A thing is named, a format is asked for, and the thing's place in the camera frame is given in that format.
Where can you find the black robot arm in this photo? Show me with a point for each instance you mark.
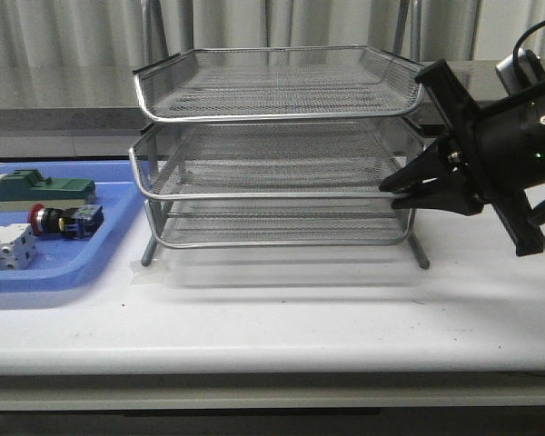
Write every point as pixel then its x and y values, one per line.
pixel 487 155

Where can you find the clear tape patch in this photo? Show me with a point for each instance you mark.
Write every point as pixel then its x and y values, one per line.
pixel 158 272

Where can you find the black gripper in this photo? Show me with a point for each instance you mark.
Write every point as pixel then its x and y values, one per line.
pixel 431 181

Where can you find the red emergency stop button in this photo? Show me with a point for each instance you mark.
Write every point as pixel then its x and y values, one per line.
pixel 72 223

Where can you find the white circuit breaker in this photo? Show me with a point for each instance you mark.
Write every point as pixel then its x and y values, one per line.
pixel 17 246

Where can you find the grey back counter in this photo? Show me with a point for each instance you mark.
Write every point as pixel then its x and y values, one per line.
pixel 67 112

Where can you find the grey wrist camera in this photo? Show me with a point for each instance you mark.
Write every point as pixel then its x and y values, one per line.
pixel 521 72

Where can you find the green and beige switch module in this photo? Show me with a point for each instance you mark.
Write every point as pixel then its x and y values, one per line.
pixel 24 188

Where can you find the silver mesh tray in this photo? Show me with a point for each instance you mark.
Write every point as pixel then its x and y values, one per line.
pixel 335 159
pixel 203 224
pixel 277 83

